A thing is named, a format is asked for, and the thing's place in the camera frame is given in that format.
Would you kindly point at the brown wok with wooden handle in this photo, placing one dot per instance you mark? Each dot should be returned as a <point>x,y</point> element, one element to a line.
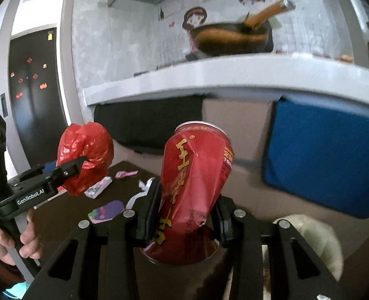
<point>252,36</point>

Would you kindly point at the red plastic bag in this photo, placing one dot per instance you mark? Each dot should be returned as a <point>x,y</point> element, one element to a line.
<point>93,142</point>

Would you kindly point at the black hanging cloth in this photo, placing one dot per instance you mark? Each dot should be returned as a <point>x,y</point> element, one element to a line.
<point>145,126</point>

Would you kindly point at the white crumpled paper scrap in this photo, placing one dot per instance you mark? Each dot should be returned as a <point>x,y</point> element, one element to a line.
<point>144,188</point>

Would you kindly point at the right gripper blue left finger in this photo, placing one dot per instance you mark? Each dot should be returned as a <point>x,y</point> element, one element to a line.
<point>147,210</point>

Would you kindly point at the trash bin with plastic liner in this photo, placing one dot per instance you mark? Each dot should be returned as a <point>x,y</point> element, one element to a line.
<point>295,270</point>

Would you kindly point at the white kitchen countertop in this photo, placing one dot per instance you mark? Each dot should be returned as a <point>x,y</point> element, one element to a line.
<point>300,77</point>

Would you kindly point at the pink candy stick wrapper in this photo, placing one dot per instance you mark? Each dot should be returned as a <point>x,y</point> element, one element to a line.
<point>125,174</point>

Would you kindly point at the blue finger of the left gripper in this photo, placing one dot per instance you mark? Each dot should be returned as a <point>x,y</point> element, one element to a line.
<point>49,167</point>

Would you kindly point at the small white purple carton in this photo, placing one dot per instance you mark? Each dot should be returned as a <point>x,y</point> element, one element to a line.
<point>94,191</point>

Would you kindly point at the crushed red soda can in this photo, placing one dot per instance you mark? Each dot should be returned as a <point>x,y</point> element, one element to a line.
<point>197,162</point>

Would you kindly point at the blue hanging towel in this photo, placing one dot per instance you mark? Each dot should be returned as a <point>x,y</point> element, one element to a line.
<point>320,155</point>

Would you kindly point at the pink purple sponge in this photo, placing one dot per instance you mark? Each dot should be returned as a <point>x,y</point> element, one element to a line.
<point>107,212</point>

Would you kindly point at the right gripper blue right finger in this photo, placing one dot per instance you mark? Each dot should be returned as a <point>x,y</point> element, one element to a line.
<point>222,215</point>

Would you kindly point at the person's left hand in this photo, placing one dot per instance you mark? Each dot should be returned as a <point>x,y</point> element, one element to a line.
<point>32,248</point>

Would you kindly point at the small orange cup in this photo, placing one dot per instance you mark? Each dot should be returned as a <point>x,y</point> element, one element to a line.
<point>347,58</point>

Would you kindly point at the black refrigerator door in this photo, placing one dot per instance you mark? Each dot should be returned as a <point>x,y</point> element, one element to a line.
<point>35,95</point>

